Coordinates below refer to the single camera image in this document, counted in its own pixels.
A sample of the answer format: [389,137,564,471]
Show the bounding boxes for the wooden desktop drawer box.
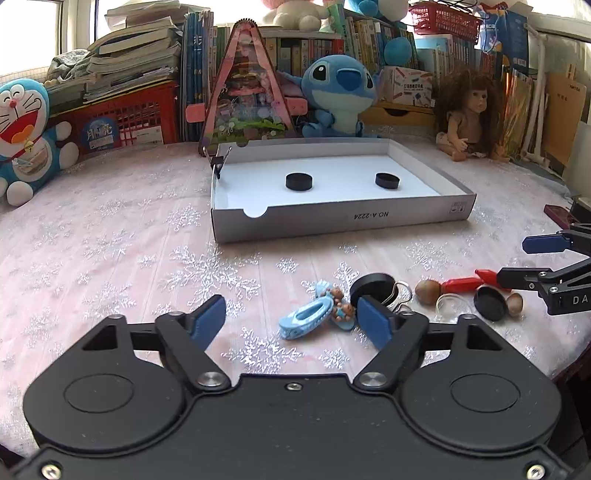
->
[359,100,439,129]

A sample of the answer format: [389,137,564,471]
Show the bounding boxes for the black round cap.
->
[473,285,509,322]

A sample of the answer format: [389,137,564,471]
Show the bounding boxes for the blue plush ball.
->
[384,37,413,65]

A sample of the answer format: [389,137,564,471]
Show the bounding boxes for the white printed carton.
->
[379,66,435,110]

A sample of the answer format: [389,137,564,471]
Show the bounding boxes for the blue printed bag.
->
[478,8,530,72]

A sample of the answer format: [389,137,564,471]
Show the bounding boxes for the pink snowflake tablecloth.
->
[0,137,591,462]

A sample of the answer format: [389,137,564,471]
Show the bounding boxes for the black round lid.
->
[349,273,396,309]

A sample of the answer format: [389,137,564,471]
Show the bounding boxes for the brown cardboard sheet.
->
[541,69,588,168]

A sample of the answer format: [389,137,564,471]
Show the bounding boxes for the grey crumpled cloth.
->
[45,48,95,85]

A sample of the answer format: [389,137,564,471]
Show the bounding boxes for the red plastic crate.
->
[48,80,182,155]

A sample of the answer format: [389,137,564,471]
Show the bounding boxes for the red plastic tool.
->
[440,269,512,295]

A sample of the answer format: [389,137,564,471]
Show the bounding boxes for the brown wooden ball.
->
[414,280,443,306]

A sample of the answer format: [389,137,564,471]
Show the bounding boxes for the gold foil packets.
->
[501,68,539,155]

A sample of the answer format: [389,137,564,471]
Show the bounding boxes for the brown-haired baby doll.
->
[434,68,511,163]

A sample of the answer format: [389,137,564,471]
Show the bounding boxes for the dark red flat block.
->
[543,204,574,226]

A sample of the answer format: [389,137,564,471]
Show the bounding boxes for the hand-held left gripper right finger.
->
[352,294,507,394]

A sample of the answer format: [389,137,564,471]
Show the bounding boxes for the metal binder clip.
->
[209,147,232,180]

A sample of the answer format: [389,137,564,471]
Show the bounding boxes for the clear plastic ring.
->
[436,294,475,323]

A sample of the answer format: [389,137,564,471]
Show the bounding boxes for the red plastic basket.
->
[409,2,483,43]

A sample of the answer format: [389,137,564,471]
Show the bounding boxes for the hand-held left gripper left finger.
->
[81,294,232,394]

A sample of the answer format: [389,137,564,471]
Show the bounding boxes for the white pipe rack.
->
[523,21,557,164]

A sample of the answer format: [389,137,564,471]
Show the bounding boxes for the row of thin blue books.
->
[181,10,232,143]

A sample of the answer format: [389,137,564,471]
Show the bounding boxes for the light blue sandal charm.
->
[278,296,335,342]

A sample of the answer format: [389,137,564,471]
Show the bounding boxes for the row of shelf books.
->
[256,10,485,93]

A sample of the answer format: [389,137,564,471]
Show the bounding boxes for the stack of lying books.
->
[44,0,184,103]

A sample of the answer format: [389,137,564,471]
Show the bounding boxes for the blue and white plush toy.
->
[345,0,411,22]

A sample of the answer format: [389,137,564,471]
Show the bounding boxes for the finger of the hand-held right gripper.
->
[523,227,591,257]
[496,259,591,296]

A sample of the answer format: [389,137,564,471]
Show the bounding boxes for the white shallow cardboard box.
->
[209,137,477,244]

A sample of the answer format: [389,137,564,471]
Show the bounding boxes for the blue robot cat plush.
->
[0,78,80,208]

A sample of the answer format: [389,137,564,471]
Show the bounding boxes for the pink triangular toy house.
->
[198,19,308,158]

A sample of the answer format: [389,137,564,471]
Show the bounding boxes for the blue sandal charm with bears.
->
[315,280,358,332]

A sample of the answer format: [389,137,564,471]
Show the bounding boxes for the blue alien plush toy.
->
[277,54,378,138]

